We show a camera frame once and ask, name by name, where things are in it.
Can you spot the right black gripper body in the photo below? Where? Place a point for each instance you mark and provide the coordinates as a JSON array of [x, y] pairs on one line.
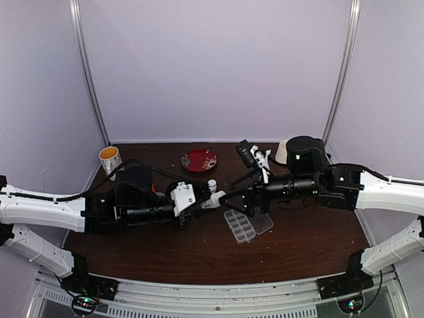
[[301, 188]]

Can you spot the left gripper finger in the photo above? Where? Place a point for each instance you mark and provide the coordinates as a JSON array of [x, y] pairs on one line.
[[196, 212], [202, 191]]

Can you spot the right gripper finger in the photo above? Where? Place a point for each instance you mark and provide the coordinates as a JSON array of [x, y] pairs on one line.
[[244, 182], [238, 201]]

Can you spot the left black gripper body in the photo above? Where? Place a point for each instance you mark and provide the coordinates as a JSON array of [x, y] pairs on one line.
[[136, 217]]

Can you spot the white pill bottle front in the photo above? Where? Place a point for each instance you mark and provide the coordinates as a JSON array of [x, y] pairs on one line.
[[213, 201]]

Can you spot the white pill bottle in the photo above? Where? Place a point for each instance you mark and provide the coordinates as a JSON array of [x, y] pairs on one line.
[[213, 201], [212, 185]]

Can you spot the clear plastic pill organizer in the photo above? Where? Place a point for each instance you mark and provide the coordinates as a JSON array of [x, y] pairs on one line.
[[245, 229]]

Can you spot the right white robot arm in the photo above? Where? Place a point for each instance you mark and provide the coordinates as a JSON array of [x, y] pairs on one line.
[[387, 193]]

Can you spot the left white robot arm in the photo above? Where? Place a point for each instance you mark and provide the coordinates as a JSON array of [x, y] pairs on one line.
[[20, 208]]

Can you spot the white pill bottle rear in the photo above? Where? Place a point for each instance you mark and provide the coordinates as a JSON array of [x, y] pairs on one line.
[[212, 185]]

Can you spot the red floral plate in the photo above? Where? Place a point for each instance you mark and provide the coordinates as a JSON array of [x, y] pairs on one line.
[[199, 160]]

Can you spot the cream textured mug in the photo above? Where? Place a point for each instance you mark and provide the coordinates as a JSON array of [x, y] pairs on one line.
[[281, 154]]

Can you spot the yellow interior floral mug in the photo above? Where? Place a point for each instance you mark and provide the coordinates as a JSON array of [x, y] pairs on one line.
[[110, 158]]

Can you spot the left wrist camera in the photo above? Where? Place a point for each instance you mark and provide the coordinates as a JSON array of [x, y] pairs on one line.
[[181, 195]]

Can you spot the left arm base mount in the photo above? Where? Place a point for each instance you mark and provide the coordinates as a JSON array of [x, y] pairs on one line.
[[80, 281]]

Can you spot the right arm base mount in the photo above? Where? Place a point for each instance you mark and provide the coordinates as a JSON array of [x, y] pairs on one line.
[[354, 279]]

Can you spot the front aluminium rail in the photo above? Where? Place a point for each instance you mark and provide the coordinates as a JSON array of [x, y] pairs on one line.
[[299, 298]]

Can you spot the right aluminium frame post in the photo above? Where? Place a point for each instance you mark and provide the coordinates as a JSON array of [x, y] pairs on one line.
[[348, 50]]

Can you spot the aluminium frame post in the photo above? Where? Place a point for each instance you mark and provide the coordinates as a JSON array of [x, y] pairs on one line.
[[86, 69], [348, 50]]

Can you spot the left aluminium frame post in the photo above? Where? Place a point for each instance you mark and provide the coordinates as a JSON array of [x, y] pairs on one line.
[[86, 69]]

